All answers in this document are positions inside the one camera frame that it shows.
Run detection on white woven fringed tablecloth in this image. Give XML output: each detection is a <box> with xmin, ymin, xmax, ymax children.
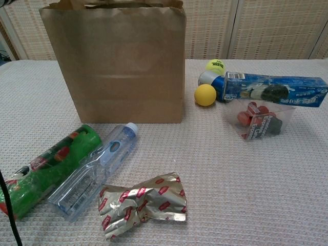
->
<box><xmin>0</xmin><ymin>58</ymin><xmax>328</xmax><ymax>246</ymax></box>

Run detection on woven folding screen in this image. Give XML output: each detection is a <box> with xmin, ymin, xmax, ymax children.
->
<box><xmin>0</xmin><ymin>0</ymin><xmax>328</xmax><ymax>61</ymax></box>

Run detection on brown paper bag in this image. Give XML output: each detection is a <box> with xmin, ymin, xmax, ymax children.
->
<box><xmin>38</xmin><ymin>0</ymin><xmax>187</xmax><ymax>125</ymax></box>

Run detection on green snack packet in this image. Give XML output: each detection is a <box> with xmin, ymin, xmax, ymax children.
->
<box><xmin>0</xmin><ymin>124</ymin><xmax>103</xmax><ymax>221</ymax></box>

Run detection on blue silver drink can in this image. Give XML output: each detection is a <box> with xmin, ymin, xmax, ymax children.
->
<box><xmin>197</xmin><ymin>71</ymin><xmax>226</xmax><ymax>101</ymax></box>

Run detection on yellow-green tennis ball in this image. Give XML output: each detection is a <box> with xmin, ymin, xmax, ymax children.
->
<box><xmin>204</xmin><ymin>58</ymin><xmax>226</xmax><ymax>76</ymax></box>

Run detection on clear plastic water bottle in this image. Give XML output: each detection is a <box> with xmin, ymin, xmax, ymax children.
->
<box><xmin>48</xmin><ymin>122</ymin><xmax>139</xmax><ymax>222</ymax></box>

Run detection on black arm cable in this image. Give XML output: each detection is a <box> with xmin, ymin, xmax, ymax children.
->
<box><xmin>0</xmin><ymin>169</ymin><xmax>24</xmax><ymax>246</ymax></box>

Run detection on blue cookie box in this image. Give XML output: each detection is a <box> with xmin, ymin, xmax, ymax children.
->
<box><xmin>222</xmin><ymin>71</ymin><xmax>328</xmax><ymax>108</ymax></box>

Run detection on clear plastic box red contents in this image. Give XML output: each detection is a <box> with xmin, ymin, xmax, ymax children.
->
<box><xmin>225</xmin><ymin>98</ymin><xmax>297</xmax><ymax>141</ymax></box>

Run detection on yellow foam ball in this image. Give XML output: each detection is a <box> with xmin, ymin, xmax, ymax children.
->
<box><xmin>194</xmin><ymin>84</ymin><xmax>217</xmax><ymax>107</ymax></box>

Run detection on silver snack wrapper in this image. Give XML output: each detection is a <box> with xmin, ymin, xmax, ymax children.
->
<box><xmin>98</xmin><ymin>172</ymin><xmax>188</xmax><ymax>241</ymax></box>

